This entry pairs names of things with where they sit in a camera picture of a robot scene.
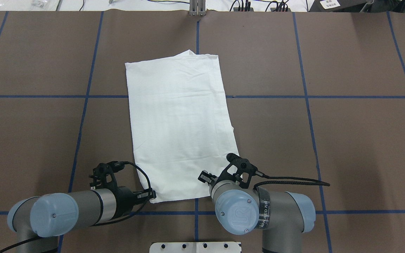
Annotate black box with white label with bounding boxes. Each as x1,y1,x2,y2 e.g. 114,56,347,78
309,0,375,13

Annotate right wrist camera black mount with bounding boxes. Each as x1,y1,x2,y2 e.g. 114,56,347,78
222,153,265,189

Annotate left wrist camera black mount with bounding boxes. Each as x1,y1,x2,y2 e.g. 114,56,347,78
89,161,126,193

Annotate white long-sleeve printed shirt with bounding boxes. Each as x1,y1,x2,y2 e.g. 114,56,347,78
125,50,239,204

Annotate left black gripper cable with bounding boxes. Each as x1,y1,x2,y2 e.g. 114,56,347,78
0,161,152,253

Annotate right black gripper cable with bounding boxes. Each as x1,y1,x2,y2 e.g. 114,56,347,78
253,174,330,192

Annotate orange-black adapter box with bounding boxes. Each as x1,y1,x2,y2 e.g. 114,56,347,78
265,0,291,12
229,0,252,12

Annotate white camera post with base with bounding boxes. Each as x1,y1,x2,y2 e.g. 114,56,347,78
149,241,242,253

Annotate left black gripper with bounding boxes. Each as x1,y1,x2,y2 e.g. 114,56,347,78
113,186,156,219

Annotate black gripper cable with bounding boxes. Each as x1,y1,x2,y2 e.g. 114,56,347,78
253,174,330,192
0,161,152,253

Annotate aluminium frame post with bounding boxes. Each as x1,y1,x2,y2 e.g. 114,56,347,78
189,0,207,17

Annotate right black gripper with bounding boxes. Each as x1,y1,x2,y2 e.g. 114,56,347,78
198,170,236,188

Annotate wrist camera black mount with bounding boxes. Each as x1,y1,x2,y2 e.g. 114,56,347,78
89,161,126,193
222,153,265,189

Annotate clear plastic bag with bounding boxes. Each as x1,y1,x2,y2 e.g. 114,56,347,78
0,0,61,11

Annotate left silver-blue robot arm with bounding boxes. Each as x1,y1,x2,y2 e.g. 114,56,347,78
7,186,156,253

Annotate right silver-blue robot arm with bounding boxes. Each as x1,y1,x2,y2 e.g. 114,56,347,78
198,171,316,253

